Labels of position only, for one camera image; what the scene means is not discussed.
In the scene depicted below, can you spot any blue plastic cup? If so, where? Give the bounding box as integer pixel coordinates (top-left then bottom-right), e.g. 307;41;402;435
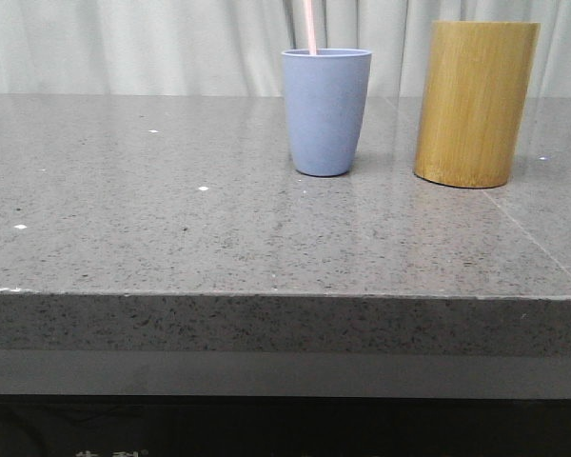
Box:
282;49;372;177

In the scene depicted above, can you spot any bamboo cylinder holder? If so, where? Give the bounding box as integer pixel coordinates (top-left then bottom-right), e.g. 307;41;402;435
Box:
414;21;541;189

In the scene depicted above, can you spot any white pleated curtain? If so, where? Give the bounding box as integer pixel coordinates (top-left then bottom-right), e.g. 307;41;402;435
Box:
0;1;571;97

